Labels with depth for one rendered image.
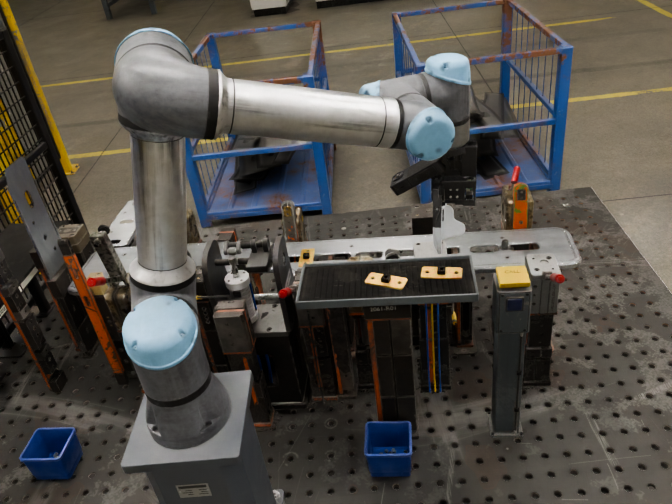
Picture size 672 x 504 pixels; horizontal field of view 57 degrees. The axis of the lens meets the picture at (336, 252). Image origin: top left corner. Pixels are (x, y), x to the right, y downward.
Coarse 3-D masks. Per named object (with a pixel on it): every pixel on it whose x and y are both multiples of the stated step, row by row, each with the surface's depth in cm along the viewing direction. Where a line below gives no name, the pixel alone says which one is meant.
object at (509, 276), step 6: (498, 270) 127; (504, 270) 127; (510, 270) 127; (516, 270) 127; (522, 270) 126; (498, 276) 126; (504, 276) 125; (510, 276) 125; (516, 276) 125; (522, 276) 125; (504, 282) 124; (510, 282) 124; (516, 282) 123; (522, 282) 123; (528, 282) 123
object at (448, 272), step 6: (426, 270) 130; (432, 270) 129; (438, 270) 128; (444, 270) 127; (450, 270) 129; (456, 270) 128; (426, 276) 128; (432, 276) 128; (438, 276) 127; (444, 276) 127; (450, 276) 127; (456, 276) 127
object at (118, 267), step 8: (104, 232) 149; (96, 240) 148; (104, 240) 149; (96, 248) 151; (104, 248) 151; (112, 248) 152; (104, 256) 152; (112, 256) 152; (104, 264) 154; (112, 264) 154; (120, 264) 156; (112, 272) 156; (120, 272) 156
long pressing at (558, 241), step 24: (336, 240) 175; (360, 240) 172; (384, 240) 171; (408, 240) 170; (432, 240) 168; (456, 240) 167; (480, 240) 166; (528, 240) 163; (552, 240) 162; (96, 264) 178; (480, 264) 157; (504, 264) 155; (576, 264) 152; (72, 288) 169
